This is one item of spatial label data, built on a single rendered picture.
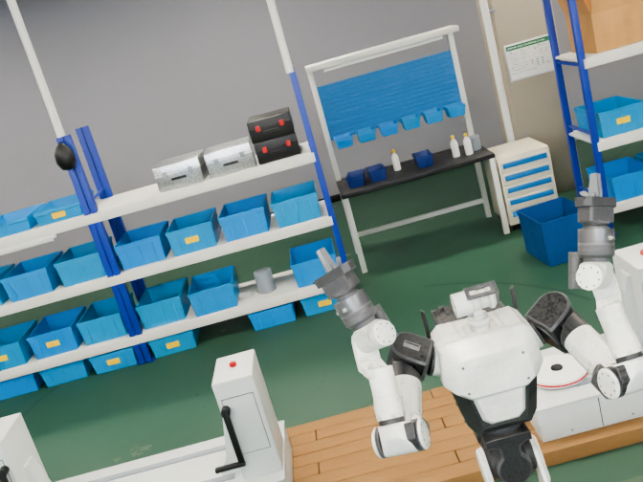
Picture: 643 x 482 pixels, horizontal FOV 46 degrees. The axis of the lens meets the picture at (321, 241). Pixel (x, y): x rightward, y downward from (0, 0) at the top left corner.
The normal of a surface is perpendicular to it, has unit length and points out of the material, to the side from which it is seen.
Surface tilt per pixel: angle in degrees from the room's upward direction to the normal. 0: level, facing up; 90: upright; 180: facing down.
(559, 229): 91
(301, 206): 93
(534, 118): 90
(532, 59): 90
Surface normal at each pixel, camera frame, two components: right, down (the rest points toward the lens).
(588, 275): -0.58, -0.03
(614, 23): 0.11, 0.25
